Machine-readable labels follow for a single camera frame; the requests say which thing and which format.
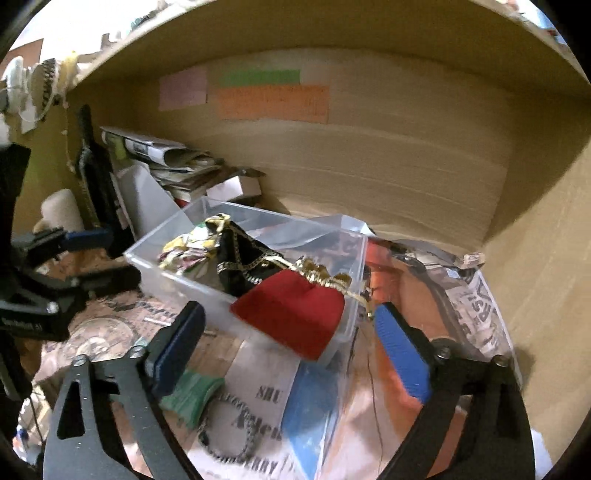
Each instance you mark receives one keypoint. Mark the beige roll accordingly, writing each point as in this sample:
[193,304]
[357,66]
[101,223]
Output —
[60,210]

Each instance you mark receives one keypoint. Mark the black gold-trimmed pouch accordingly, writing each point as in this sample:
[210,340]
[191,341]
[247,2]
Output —
[242,262]

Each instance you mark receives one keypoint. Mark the vintage print brown paper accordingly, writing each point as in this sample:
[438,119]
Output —
[111,325]

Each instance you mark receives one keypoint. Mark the rolled newspaper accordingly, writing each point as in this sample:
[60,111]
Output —
[166,153]

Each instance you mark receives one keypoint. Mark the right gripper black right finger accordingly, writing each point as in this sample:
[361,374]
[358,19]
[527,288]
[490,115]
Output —
[495,441]

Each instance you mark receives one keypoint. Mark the floral patterned cloth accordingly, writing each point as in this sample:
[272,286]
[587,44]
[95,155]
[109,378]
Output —
[190,255]

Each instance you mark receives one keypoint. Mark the orange paper note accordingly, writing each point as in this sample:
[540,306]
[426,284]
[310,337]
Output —
[287,102]

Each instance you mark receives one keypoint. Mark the green knitted sock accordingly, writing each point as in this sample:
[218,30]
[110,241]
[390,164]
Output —
[190,397]

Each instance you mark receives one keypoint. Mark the green paper note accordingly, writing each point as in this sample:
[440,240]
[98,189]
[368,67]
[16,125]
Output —
[256,77]

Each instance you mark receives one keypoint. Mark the pink paper note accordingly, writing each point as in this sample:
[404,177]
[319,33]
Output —
[183,89]

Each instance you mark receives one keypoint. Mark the stack of books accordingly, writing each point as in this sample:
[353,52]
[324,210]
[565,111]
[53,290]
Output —
[190,181]

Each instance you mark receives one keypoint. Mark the red velvet pouch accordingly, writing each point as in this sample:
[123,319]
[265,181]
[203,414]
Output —
[294,312]

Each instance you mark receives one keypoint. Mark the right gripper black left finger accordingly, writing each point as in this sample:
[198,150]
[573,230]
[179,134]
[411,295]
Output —
[84,441]

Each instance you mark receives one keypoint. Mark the clear plastic bin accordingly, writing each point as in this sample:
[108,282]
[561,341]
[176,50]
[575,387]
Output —
[318,246]

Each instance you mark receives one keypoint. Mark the small white card box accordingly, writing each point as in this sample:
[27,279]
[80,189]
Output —
[243,184]

